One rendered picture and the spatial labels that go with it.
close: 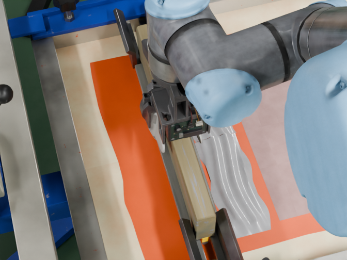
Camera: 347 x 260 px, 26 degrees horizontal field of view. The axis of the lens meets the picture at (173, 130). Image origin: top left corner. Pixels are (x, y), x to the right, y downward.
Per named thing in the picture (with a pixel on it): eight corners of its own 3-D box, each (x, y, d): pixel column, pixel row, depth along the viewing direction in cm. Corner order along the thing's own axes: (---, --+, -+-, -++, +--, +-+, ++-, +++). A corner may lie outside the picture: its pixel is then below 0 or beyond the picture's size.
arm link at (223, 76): (297, 68, 82) (250, 0, 88) (204, 103, 80) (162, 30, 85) (287, 109, 89) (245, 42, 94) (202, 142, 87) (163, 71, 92)
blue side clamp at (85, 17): (190, 4, 141) (191, -22, 135) (198, 23, 139) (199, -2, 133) (32, 37, 137) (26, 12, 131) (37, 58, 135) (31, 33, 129)
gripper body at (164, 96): (160, 147, 107) (159, 99, 97) (145, 99, 111) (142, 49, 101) (211, 135, 108) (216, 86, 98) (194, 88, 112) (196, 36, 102)
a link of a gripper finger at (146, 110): (139, 129, 113) (145, 94, 106) (136, 121, 114) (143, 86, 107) (169, 125, 114) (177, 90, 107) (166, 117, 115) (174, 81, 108)
